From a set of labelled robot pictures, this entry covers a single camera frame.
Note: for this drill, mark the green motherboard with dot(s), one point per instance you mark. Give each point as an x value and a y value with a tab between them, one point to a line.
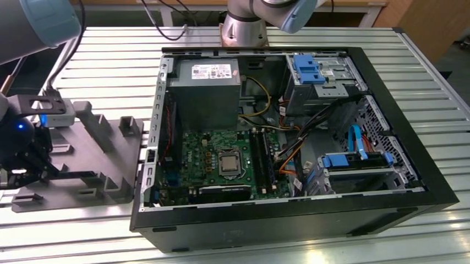
198	143

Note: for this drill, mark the silver CPU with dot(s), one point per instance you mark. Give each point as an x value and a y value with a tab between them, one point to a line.
228	164

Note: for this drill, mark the wooden desk white legs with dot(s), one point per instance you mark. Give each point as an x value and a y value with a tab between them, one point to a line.
371	13

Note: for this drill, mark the metal disk bay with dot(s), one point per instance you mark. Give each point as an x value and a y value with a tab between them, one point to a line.
363	171

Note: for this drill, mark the blue drive bay latch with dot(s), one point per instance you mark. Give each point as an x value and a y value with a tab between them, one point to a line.
306	68

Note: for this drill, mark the black RAM slot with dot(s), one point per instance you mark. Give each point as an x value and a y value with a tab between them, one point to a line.
258	165

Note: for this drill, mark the grey parts rack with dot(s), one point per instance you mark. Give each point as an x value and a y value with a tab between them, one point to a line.
95	154

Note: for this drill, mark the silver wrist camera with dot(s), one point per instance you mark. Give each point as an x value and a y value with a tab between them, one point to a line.
62	119

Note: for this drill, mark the wooden cabinet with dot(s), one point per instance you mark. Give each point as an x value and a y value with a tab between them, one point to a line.
433	27

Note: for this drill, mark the dark RAM stick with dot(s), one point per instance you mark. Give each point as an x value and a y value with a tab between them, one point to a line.
76	174
271	165

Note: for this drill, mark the black graphics card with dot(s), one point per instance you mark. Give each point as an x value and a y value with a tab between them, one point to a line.
223	192

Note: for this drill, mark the hard disk in blue carrier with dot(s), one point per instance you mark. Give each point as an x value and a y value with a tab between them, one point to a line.
338	160

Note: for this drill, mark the black PC case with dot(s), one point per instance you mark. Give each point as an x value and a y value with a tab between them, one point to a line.
256	228

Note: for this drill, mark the black office chair base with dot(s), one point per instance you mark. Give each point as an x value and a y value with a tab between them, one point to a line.
463	44

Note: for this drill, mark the grey power supply unit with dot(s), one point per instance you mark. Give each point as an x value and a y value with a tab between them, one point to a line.
206	101

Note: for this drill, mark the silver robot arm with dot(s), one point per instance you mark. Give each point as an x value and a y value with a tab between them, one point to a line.
21	27

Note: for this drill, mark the CPU socket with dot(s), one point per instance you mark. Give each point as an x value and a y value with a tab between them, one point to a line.
219	165

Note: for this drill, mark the grey metal drive cage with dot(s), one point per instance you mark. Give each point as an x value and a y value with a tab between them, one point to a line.
330	90

